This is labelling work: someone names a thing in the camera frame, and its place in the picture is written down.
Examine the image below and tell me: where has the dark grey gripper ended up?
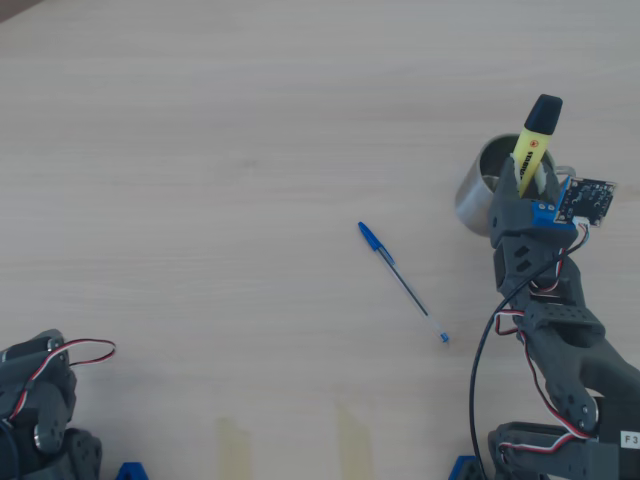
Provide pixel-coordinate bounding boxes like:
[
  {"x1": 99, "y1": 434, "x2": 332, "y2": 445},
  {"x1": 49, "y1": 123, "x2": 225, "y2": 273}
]
[{"x1": 487, "y1": 157, "x2": 576, "y2": 250}]

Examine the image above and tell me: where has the red white black wire loop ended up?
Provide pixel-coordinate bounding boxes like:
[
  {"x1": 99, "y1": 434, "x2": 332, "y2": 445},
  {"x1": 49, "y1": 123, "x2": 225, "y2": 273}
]
[{"x1": 9, "y1": 339, "x2": 117, "y2": 421}]

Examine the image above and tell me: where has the black camera cable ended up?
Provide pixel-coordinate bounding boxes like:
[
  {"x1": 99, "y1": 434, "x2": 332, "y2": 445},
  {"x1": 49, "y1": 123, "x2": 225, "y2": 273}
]
[{"x1": 468, "y1": 247, "x2": 576, "y2": 480}]

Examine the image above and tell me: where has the blue robot arm base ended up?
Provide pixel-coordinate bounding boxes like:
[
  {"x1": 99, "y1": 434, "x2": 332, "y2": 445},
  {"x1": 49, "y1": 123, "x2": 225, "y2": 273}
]
[{"x1": 449, "y1": 454, "x2": 482, "y2": 480}]

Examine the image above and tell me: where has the silver metal cup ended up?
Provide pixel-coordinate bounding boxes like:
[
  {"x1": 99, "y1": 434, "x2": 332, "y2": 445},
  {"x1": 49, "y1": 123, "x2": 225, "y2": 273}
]
[{"x1": 453, "y1": 133, "x2": 576, "y2": 239}]

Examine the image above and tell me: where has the yellow highlighter with black cap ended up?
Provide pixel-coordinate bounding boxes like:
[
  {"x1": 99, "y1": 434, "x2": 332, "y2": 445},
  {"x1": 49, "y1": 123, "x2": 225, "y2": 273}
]
[{"x1": 509, "y1": 93, "x2": 564, "y2": 199}]

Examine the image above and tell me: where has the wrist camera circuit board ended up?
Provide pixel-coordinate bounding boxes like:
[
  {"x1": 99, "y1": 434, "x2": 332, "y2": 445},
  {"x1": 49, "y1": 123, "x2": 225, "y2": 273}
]
[{"x1": 555, "y1": 177, "x2": 619, "y2": 229}]

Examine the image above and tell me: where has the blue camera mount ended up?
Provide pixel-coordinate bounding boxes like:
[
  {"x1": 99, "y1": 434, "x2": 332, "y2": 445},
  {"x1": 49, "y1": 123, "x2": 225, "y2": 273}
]
[{"x1": 530, "y1": 174, "x2": 574, "y2": 229}]

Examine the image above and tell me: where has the blue ballpoint pen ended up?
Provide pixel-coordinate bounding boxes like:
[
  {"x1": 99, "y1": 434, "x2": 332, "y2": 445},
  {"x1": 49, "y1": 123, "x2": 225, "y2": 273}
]
[{"x1": 357, "y1": 221, "x2": 450, "y2": 344}]

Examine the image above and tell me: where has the masking tape strip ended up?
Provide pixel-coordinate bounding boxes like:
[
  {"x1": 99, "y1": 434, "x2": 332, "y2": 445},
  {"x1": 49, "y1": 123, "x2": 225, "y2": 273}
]
[{"x1": 215, "y1": 418, "x2": 251, "y2": 480}]

